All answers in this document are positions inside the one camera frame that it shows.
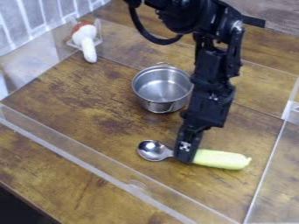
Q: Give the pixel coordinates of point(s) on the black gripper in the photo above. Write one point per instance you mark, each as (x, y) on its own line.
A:
(207, 112)

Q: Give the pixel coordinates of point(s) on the green handled metal spoon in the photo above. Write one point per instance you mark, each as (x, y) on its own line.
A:
(154, 151)

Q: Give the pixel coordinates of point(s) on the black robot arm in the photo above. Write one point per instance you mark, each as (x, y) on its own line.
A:
(215, 25)

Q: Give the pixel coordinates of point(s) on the small steel pot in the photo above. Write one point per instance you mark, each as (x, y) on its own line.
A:
(162, 87)

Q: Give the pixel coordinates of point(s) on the black bar at back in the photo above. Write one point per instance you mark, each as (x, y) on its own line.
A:
(258, 22)

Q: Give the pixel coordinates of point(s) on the red white toy mushroom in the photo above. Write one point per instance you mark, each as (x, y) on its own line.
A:
(83, 34)

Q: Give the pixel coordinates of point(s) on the clear acrylic enclosure wall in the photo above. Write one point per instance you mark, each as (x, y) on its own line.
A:
(181, 206)

